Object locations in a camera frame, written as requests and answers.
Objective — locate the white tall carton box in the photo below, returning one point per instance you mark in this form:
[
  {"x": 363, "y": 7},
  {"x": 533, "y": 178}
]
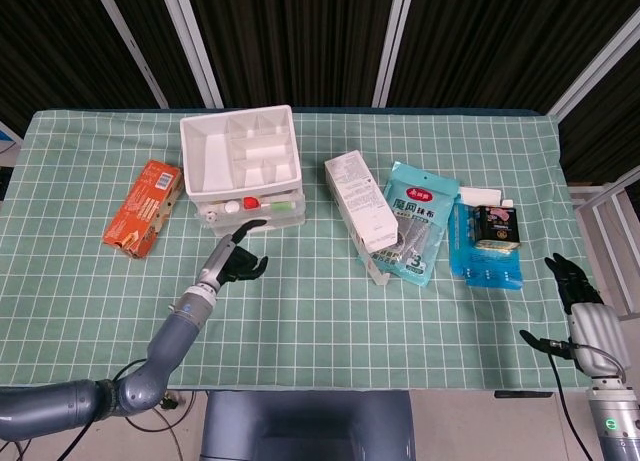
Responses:
[{"x": 360, "y": 196}]

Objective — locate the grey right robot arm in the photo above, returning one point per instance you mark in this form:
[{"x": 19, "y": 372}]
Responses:
[{"x": 615, "y": 421}]

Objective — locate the teal cleaning cloth package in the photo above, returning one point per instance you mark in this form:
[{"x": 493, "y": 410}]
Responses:
[{"x": 425, "y": 196}]

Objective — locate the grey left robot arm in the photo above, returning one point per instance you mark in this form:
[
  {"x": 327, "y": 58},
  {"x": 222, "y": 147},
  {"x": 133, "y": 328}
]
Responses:
[{"x": 170, "y": 341}]

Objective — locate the white plastic drawer organizer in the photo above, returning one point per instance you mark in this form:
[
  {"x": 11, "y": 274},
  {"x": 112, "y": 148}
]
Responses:
[{"x": 210, "y": 151}]

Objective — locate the red plastic cap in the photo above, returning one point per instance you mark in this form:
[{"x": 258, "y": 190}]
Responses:
[{"x": 250, "y": 202}]

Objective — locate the black pleated curtain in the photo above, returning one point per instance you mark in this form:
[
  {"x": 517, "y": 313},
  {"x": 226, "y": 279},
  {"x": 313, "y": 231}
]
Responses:
[{"x": 300, "y": 36}]

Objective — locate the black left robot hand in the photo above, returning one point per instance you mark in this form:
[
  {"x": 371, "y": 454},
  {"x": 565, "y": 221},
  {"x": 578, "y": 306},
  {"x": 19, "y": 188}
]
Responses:
[{"x": 220, "y": 261}]

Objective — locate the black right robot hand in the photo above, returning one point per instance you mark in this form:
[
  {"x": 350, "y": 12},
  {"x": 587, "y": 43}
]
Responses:
[{"x": 597, "y": 331}]

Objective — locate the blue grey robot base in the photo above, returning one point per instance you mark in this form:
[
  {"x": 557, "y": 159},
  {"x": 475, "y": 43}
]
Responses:
[{"x": 310, "y": 426}]

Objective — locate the small soccer ball toy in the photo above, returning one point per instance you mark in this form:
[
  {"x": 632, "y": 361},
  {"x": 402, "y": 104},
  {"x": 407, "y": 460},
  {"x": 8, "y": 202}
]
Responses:
[{"x": 211, "y": 216}]

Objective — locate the blue flat package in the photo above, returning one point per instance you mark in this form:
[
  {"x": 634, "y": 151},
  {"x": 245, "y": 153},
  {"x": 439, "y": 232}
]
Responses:
[{"x": 490, "y": 268}]

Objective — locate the white frame pole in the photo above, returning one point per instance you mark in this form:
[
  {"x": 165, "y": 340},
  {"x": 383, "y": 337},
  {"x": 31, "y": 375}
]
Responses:
[
  {"x": 392, "y": 41},
  {"x": 132, "y": 46},
  {"x": 192, "y": 46},
  {"x": 595, "y": 66}
]

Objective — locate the white metal rack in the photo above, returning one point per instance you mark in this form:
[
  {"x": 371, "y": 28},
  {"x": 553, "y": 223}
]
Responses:
[{"x": 610, "y": 221}]

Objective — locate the orange snack carton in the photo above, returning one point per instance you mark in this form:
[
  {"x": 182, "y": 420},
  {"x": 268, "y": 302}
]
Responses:
[{"x": 140, "y": 211}]

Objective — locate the dark tin can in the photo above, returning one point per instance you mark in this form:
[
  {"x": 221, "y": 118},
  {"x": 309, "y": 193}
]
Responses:
[{"x": 495, "y": 226}]

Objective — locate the white round cap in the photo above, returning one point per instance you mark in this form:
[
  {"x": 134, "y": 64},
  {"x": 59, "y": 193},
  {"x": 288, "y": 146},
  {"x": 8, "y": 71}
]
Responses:
[{"x": 231, "y": 207}]

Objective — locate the green checked tablecloth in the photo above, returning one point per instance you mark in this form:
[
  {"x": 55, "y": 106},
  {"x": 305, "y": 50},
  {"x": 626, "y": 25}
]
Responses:
[{"x": 320, "y": 321}]

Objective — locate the white small packet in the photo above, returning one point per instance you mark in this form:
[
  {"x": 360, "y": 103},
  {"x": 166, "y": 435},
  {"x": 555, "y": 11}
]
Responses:
[{"x": 480, "y": 195}]

